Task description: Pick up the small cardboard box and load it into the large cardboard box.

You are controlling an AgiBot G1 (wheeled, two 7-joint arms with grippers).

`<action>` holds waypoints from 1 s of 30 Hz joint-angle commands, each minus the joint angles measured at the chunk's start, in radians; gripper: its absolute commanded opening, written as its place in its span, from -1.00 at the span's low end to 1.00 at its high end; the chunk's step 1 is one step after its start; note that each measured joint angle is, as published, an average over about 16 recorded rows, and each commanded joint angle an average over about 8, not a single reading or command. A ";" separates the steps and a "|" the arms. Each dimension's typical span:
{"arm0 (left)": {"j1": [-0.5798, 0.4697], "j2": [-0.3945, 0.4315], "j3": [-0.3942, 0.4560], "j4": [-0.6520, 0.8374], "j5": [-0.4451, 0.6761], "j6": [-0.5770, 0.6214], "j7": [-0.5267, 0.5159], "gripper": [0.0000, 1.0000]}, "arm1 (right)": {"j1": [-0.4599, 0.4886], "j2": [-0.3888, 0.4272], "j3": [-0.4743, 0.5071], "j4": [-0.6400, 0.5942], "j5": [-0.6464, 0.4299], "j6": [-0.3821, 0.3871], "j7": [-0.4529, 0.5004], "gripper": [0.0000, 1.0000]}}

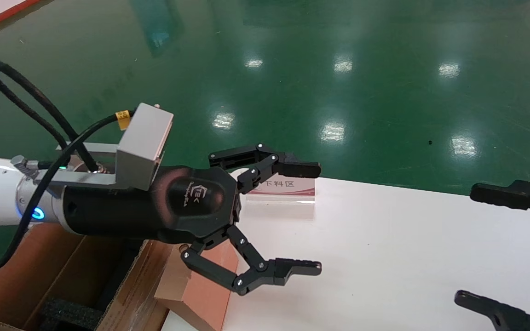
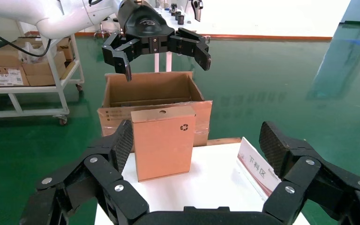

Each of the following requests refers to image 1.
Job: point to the small cardboard box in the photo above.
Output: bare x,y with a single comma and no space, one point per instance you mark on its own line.
205,294

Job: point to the large open cardboard box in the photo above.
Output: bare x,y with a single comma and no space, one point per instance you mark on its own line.
21,271

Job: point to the black foam insert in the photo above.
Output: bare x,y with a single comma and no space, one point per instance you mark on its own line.
69,315

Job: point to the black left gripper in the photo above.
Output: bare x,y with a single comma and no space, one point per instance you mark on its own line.
191,202

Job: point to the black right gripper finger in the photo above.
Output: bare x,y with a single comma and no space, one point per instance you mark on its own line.
504,315
499,195

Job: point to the white red acrylic sign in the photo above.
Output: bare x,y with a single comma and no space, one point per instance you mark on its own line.
288,189

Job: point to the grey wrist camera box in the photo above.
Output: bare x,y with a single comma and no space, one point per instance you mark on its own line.
143,147

